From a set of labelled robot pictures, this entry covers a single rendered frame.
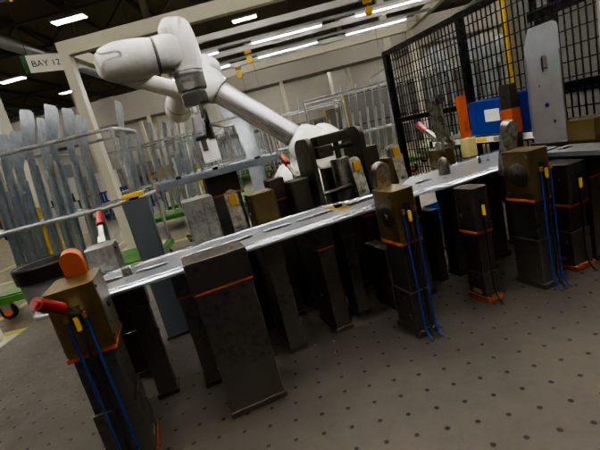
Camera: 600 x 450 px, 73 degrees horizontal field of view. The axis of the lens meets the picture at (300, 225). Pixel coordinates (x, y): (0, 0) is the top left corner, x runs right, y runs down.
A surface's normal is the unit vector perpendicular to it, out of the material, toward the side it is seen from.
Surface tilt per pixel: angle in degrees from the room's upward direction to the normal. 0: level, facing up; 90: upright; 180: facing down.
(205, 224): 90
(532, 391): 0
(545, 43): 90
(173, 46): 89
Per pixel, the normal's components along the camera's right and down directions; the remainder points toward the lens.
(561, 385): -0.24, -0.95
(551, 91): -0.91, 0.29
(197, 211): 0.33, 0.13
